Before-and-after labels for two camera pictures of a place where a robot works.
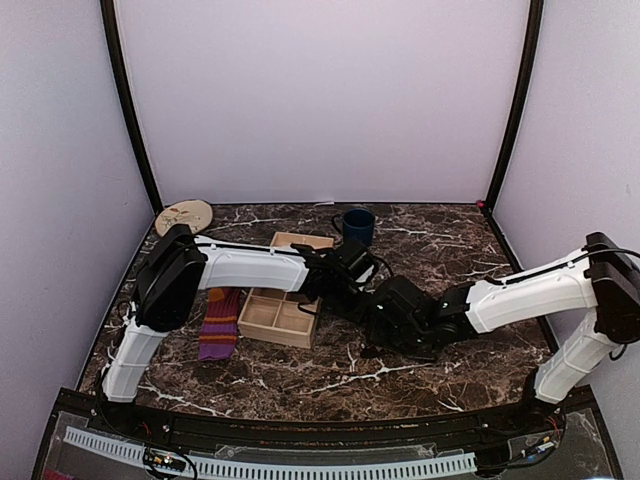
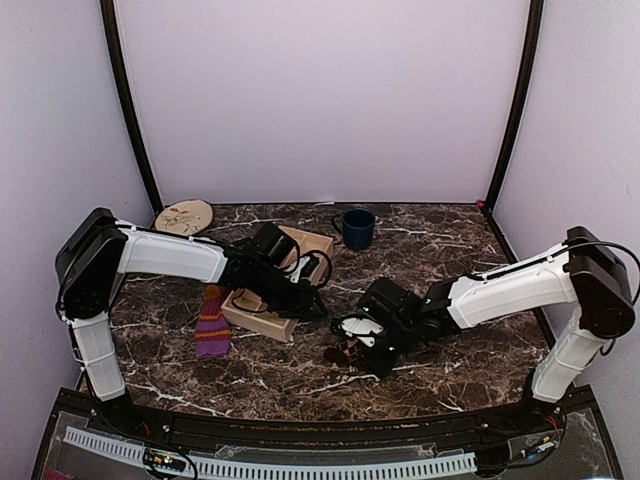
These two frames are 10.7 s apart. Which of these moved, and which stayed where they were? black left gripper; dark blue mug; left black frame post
Moved: black left gripper
Stayed: dark blue mug; left black frame post
